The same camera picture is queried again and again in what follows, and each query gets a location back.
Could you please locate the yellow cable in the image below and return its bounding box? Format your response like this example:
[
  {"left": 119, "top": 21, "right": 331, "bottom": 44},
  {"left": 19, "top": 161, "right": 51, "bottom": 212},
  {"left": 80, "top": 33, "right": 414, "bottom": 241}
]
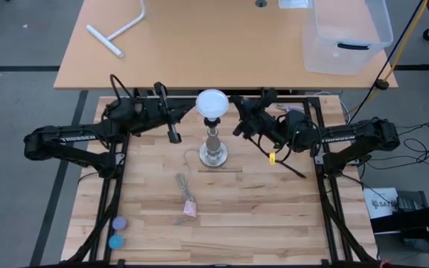
[{"left": 384, "top": 0, "right": 429, "bottom": 81}]

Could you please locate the black pen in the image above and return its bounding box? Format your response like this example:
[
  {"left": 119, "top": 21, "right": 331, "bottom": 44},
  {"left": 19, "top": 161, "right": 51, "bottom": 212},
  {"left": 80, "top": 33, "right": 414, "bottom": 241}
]
[{"left": 276, "top": 159, "right": 308, "bottom": 179}]

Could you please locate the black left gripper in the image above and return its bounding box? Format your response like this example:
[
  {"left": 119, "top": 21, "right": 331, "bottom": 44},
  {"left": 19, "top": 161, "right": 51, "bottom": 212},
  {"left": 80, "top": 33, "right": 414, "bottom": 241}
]
[{"left": 139, "top": 81, "right": 197, "bottom": 145}]

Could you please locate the black hanging cable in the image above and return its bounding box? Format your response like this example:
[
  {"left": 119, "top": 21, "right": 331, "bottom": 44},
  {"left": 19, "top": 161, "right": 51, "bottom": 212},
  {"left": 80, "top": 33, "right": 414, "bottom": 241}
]
[{"left": 347, "top": 0, "right": 426, "bottom": 126}]

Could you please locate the white paper sheet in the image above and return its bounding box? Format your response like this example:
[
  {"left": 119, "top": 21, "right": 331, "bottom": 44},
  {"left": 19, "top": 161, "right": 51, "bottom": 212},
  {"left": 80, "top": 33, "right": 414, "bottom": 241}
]
[{"left": 277, "top": 0, "right": 310, "bottom": 10}]

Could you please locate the black aluminium frame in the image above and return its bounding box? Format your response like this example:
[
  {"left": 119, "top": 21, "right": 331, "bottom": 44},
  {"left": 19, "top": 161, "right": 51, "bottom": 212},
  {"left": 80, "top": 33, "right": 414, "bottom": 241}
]
[{"left": 65, "top": 95, "right": 379, "bottom": 268}]

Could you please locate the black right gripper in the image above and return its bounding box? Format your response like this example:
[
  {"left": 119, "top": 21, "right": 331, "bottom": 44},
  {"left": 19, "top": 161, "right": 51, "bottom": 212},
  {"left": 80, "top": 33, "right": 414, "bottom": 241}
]
[{"left": 231, "top": 88, "right": 288, "bottom": 148}]

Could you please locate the white reflector lightbulb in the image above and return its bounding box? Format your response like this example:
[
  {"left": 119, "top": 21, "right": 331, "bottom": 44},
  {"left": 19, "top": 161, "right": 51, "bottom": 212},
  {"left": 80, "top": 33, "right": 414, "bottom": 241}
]
[{"left": 194, "top": 89, "right": 230, "bottom": 119}]

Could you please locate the black beam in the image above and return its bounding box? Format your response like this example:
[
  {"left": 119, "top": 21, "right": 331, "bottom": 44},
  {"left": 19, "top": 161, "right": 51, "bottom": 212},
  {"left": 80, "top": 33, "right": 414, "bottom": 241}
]
[{"left": 369, "top": 202, "right": 429, "bottom": 243}]

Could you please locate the silver lamp base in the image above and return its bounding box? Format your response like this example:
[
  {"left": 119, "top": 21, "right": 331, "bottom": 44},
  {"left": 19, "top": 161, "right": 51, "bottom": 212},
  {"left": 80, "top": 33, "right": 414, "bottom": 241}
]
[{"left": 198, "top": 117, "right": 229, "bottom": 168}]

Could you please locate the purple round disc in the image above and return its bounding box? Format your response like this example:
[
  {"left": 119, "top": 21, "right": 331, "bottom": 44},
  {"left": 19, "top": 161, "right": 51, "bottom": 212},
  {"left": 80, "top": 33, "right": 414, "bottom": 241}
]
[{"left": 111, "top": 216, "right": 129, "bottom": 232}]

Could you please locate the orange wooden desk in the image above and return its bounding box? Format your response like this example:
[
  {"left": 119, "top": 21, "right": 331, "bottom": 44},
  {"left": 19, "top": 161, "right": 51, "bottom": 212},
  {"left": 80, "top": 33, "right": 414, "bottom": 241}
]
[{"left": 53, "top": 0, "right": 399, "bottom": 92}]

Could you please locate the white desk lamp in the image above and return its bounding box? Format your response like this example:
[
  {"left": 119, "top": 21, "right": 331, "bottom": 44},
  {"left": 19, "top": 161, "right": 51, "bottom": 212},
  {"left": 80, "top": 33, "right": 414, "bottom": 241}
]
[{"left": 86, "top": 0, "right": 147, "bottom": 60}]

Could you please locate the blue round disc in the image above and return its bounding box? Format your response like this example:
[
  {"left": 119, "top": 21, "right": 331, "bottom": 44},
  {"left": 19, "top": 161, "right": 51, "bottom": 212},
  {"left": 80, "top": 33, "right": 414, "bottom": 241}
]
[{"left": 107, "top": 234, "right": 125, "bottom": 250}]

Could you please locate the white printed box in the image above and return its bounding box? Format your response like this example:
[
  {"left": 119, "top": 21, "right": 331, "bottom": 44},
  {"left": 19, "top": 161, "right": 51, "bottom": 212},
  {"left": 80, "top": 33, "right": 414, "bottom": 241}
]
[{"left": 363, "top": 187, "right": 400, "bottom": 220}]

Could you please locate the black device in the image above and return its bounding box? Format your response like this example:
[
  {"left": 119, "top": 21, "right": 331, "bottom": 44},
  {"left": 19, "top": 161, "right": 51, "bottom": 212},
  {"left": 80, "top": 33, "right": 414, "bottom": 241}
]
[{"left": 395, "top": 190, "right": 429, "bottom": 214}]

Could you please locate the clear plastic storage bin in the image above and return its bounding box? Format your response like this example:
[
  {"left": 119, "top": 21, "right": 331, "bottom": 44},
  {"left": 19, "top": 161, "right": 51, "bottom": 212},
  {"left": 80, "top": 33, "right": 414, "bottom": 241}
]
[{"left": 302, "top": 0, "right": 394, "bottom": 77}]

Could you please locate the clear lamp cord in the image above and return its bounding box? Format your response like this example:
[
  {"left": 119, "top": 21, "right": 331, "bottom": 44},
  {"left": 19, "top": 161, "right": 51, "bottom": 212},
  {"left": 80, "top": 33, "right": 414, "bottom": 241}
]
[{"left": 171, "top": 148, "right": 203, "bottom": 226}]

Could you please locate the black round cable clamp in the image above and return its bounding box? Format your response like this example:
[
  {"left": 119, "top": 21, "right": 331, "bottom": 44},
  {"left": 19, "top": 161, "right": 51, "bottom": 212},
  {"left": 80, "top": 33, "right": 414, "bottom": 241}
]
[{"left": 374, "top": 77, "right": 390, "bottom": 92}]

